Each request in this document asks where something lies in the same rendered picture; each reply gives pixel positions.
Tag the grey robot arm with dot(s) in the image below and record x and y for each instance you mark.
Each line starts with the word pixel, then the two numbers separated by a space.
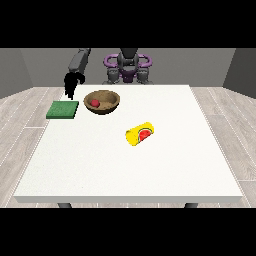
pixel 79 61

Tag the green square pad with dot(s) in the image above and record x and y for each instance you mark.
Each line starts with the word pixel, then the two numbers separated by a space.
pixel 62 109

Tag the grey robot trunk purple rings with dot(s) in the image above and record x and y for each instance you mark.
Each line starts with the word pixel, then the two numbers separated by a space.
pixel 128 68

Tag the brown wooden bowl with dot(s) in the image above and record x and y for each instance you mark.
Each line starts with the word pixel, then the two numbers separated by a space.
pixel 106 103

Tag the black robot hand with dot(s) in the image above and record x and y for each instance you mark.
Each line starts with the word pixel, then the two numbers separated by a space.
pixel 71 81

